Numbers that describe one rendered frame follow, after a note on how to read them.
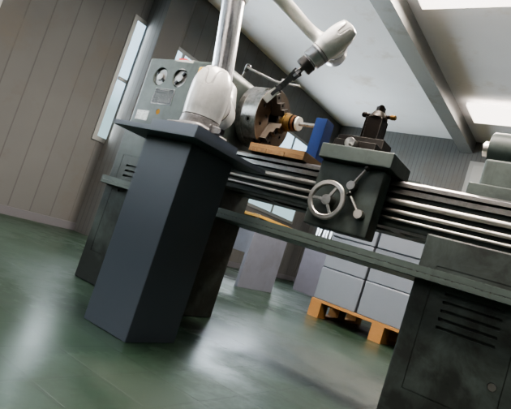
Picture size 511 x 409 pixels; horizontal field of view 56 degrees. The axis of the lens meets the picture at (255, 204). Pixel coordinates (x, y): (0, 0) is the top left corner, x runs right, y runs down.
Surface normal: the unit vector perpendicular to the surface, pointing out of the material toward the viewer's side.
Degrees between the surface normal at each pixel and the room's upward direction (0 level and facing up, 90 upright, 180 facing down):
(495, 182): 90
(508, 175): 90
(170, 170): 90
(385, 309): 90
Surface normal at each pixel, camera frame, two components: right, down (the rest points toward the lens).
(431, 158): -0.54, -0.24
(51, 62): 0.78, 0.21
